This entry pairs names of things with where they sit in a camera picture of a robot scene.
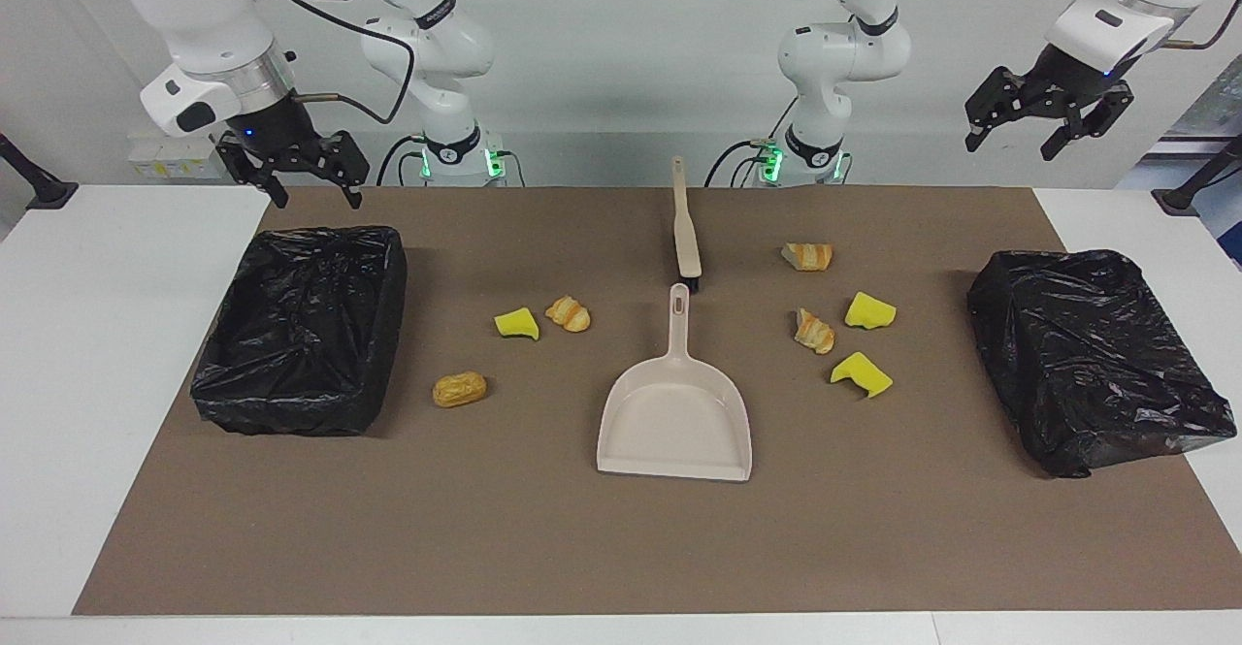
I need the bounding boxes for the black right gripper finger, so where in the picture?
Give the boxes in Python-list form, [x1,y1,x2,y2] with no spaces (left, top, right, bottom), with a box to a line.
[328,131,370,210]
[215,137,290,210]

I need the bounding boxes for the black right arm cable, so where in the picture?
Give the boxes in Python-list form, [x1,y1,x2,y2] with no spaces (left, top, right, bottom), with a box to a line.
[233,0,418,127]

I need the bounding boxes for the black clamp stand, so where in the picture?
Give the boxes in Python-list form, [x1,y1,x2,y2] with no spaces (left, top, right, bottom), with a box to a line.
[0,133,79,210]
[1152,136,1242,216]

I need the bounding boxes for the black right base cable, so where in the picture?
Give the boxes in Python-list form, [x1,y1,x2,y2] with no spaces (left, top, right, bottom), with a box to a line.
[376,134,527,187]

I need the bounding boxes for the black bag lined bin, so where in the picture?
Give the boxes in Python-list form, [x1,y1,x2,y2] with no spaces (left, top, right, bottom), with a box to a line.
[190,226,409,436]
[967,249,1238,479]

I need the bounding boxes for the beige plastic dustpan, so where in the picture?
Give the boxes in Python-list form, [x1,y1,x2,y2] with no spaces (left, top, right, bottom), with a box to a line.
[597,283,753,483]

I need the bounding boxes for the brown table mat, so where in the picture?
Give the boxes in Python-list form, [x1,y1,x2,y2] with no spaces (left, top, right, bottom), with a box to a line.
[73,186,1242,617]

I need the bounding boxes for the oval brown bread roll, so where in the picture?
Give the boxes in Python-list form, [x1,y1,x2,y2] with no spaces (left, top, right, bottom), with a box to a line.
[432,371,488,409]

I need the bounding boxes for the black base cable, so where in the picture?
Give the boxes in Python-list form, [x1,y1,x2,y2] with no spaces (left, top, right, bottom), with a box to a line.
[705,97,801,187]
[376,134,527,187]

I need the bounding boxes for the small croissant piece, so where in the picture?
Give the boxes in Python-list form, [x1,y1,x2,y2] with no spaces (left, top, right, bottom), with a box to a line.
[781,242,833,273]
[544,296,592,334]
[794,307,836,356]

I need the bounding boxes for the beige brush black bristles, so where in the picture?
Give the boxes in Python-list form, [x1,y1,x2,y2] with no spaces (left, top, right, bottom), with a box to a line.
[671,156,703,293]

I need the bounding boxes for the black left base cable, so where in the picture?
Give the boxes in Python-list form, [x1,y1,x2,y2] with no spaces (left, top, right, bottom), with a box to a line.
[705,97,801,187]

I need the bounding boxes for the blue grey background equipment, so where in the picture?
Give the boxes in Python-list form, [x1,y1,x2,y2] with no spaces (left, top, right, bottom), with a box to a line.
[1116,53,1242,268]

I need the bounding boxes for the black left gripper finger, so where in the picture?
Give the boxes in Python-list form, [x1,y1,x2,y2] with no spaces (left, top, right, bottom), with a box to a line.
[965,65,1030,151]
[1041,87,1134,161]

